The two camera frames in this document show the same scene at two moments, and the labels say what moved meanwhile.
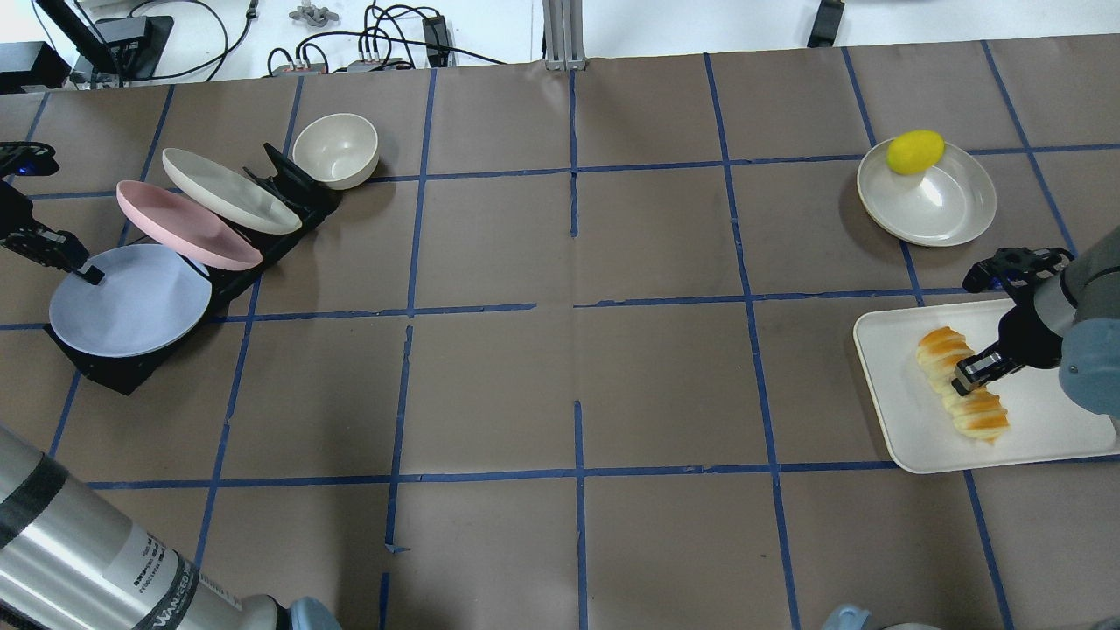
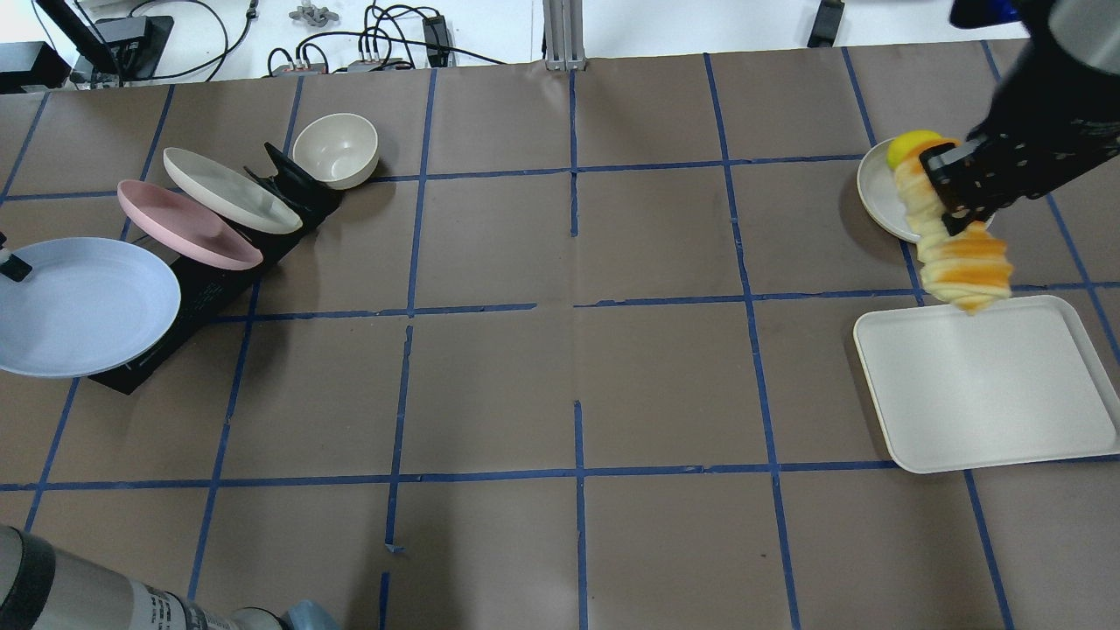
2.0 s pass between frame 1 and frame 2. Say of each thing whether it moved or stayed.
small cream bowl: stayed
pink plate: stayed
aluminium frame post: stayed
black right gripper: moved
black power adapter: stayed
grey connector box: stayed
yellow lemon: stayed
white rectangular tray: stayed
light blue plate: moved
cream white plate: stayed
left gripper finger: moved
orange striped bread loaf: moved
